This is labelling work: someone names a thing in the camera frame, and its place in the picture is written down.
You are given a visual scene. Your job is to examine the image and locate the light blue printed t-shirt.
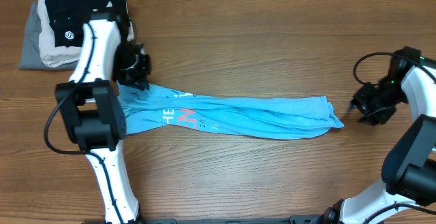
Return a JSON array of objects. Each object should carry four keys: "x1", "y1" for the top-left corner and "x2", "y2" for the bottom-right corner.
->
[{"x1": 118, "y1": 84, "x2": 344, "y2": 140}]

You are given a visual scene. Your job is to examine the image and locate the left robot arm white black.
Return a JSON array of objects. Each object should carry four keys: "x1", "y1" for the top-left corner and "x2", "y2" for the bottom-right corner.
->
[{"x1": 53, "y1": 7, "x2": 151, "y2": 223}]

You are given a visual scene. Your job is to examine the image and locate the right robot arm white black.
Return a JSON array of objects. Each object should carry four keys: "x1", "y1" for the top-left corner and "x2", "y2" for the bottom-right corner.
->
[{"x1": 313, "y1": 59, "x2": 435, "y2": 224}]

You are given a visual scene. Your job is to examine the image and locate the folded beige garment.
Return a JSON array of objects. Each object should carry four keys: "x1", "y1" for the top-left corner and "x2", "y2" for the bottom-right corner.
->
[{"x1": 37, "y1": 0, "x2": 128, "y2": 67}]

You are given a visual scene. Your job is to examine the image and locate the black polo shirt with logo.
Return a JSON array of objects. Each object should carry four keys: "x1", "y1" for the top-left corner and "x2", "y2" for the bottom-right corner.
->
[{"x1": 45, "y1": 0, "x2": 126, "y2": 47}]

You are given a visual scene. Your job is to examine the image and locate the folded grey garment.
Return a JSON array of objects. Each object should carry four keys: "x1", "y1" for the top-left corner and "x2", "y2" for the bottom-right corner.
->
[{"x1": 18, "y1": 2, "x2": 81, "y2": 71}]

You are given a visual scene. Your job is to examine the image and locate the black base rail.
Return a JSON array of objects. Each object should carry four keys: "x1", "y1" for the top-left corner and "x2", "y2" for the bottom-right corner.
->
[{"x1": 129, "y1": 214, "x2": 322, "y2": 224}]

